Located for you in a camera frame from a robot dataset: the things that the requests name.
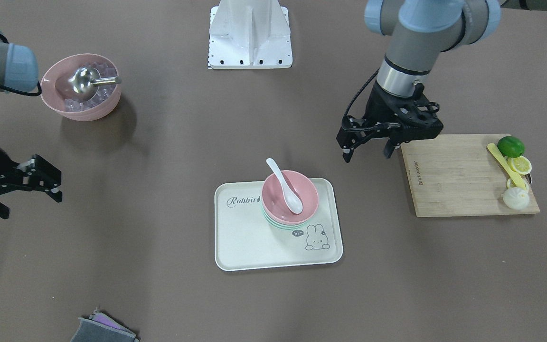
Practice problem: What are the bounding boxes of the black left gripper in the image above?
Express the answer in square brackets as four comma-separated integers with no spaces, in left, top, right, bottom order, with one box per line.
[336,84,443,163]

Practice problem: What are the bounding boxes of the white plastic spoon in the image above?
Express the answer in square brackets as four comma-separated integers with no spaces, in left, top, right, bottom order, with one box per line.
[265,158,303,215]

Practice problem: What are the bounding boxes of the small pink bowl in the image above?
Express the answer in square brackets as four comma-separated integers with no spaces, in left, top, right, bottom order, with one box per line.
[261,170,319,227]

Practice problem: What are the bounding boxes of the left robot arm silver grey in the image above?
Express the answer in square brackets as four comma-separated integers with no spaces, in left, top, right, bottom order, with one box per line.
[336,0,501,162]

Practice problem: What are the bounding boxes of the large pink bowl with ice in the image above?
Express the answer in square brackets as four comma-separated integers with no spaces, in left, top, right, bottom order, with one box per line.
[40,53,122,121]

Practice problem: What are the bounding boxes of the bamboo cutting board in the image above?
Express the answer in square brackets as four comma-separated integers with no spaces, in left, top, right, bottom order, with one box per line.
[401,134,540,217]

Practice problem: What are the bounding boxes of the metal ice scoop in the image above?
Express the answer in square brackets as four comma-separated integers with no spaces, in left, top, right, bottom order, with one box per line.
[55,66,122,102]

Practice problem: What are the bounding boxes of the stacked green bowls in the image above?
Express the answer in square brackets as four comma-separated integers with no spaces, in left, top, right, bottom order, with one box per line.
[261,208,313,231]

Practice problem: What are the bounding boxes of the green lime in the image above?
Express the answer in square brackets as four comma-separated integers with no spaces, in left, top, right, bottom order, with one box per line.
[497,136,525,158]

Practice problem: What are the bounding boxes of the yellow plastic knife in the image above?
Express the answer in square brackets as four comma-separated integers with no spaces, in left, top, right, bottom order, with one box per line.
[487,143,526,190]

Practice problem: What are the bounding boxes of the grey folded cloth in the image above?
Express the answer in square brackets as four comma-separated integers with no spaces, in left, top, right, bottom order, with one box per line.
[70,310,139,342]

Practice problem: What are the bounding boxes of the cream rabbit tray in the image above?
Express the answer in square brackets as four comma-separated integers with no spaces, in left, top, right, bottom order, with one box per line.
[214,178,343,271]

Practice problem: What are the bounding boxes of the white steamed bun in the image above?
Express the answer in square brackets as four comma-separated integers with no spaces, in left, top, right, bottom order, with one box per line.
[502,188,530,210]

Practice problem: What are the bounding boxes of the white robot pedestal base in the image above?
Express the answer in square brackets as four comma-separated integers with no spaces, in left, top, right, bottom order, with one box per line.
[207,0,293,70]

